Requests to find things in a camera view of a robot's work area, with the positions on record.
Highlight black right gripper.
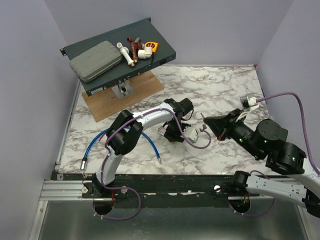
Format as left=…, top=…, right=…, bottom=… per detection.
left=202, top=107, right=262, bottom=159

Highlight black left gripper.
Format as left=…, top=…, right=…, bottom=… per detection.
left=164, top=120, right=191, bottom=143

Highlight brass padlock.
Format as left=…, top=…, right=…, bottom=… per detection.
left=157, top=126, right=166, bottom=136

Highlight silver keys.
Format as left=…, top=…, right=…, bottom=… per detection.
left=199, top=112, right=207, bottom=132

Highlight blue cable lock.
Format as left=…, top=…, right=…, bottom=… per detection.
left=80, top=128, right=162, bottom=171

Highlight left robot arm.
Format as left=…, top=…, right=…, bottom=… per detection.
left=92, top=98, right=194, bottom=198

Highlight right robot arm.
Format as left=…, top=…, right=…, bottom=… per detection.
left=203, top=108, right=320, bottom=217

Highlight white pvc elbow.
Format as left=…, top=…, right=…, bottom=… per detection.
left=137, top=46, right=153, bottom=59

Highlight wooden board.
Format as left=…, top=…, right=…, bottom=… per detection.
left=82, top=71, right=164, bottom=122

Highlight dark teal rack shelf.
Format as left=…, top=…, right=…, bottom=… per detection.
left=60, top=18, right=176, bottom=96

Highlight yellow tape measure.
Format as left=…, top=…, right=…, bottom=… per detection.
left=144, top=41, right=159, bottom=54

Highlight brown pipe valve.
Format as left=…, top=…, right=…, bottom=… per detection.
left=126, top=37, right=144, bottom=63

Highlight white pvc pipe fitting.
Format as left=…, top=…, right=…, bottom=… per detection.
left=116, top=42, right=135, bottom=67

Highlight grey plastic tool case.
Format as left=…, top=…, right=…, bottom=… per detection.
left=69, top=41, right=123, bottom=83

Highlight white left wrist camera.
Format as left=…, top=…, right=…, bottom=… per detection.
left=185, top=127, right=199, bottom=144

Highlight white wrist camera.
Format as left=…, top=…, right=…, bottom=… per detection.
left=236, top=93, right=259, bottom=122
left=185, top=127, right=199, bottom=144

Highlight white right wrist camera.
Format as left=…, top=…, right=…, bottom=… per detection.
left=236, top=93, right=259, bottom=122

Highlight metal shelf stand bracket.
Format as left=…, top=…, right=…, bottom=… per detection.
left=111, top=83, right=134, bottom=99

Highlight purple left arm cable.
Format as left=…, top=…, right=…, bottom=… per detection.
left=93, top=108, right=212, bottom=221

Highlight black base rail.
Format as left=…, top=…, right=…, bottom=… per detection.
left=82, top=174, right=248, bottom=209

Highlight aluminium extrusion rail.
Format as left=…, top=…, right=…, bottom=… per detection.
left=39, top=180, right=94, bottom=201

